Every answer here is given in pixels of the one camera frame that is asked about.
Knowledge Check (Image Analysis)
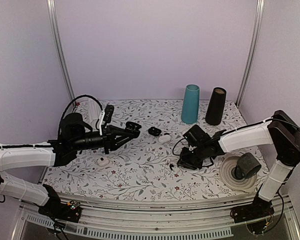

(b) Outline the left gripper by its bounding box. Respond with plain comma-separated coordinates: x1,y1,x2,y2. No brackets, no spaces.
71,125,134,154

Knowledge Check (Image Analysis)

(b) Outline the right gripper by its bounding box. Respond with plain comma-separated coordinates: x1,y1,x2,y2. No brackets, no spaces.
177,145,207,170

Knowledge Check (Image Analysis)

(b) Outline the black round earbud case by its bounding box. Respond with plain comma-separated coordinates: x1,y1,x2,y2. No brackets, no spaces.
125,121,142,134

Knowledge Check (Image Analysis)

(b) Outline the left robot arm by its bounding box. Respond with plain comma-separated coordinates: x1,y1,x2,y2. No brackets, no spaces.
0,112,141,217

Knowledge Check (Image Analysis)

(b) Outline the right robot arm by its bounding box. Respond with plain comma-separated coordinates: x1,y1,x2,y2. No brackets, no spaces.
177,110,300,218

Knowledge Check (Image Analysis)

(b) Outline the beige earbud case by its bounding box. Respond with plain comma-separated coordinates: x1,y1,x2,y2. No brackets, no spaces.
182,129,189,135

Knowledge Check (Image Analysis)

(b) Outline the white case with black earbud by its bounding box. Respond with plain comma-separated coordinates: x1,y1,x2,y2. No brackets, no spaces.
96,157,110,167

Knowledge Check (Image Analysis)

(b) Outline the white oval earbud case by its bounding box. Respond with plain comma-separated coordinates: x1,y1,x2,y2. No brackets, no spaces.
158,134,172,144

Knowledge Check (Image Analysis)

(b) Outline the open black earbud case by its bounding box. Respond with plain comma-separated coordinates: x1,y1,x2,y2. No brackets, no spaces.
147,126,162,137

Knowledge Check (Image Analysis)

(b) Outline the white ribbed vase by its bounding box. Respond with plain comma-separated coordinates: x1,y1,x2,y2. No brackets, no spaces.
87,99,101,129

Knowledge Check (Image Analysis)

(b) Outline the beige ribbed plate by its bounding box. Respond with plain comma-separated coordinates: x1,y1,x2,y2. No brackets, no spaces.
220,156,257,193

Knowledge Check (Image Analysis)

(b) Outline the floral table mat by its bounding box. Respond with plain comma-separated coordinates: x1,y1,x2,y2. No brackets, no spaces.
42,98,276,202

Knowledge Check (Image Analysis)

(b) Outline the black vase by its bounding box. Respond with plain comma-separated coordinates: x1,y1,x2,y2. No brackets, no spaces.
205,87,227,126

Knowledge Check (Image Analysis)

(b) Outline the teal vase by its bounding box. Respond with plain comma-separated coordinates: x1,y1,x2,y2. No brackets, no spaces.
181,84,200,124

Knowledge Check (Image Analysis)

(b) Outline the dark grey mug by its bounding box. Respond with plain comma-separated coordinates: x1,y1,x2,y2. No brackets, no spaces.
233,152,262,180

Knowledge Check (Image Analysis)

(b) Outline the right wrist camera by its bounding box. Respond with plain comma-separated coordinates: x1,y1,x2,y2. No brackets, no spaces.
182,124,211,148

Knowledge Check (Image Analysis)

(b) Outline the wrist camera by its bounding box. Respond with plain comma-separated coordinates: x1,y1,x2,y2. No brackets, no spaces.
96,104,115,135
182,124,211,148

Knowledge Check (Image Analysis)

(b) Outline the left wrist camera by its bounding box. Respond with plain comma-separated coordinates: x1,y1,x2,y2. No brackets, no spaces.
96,104,115,135

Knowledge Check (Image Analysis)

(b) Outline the left camera cable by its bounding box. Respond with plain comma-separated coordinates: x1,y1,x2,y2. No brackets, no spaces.
58,94,106,141

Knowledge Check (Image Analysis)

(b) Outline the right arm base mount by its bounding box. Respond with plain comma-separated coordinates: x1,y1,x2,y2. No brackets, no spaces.
230,193,275,223

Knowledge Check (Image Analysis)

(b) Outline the front aluminium rail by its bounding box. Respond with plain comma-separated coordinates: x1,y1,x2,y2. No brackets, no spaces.
11,194,300,240

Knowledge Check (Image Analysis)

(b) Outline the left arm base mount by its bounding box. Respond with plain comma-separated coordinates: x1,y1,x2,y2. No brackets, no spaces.
38,184,82,223

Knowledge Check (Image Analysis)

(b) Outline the left aluminium frame post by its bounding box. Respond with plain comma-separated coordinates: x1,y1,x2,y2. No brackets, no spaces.
46,0,75,100

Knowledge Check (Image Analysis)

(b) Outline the aluminium frame post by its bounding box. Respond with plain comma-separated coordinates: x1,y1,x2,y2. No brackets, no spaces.
235,0,265,109
46,0,75,100

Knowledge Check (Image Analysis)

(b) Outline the right aluminium frame post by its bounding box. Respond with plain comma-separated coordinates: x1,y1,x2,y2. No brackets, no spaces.
235,0,265,109

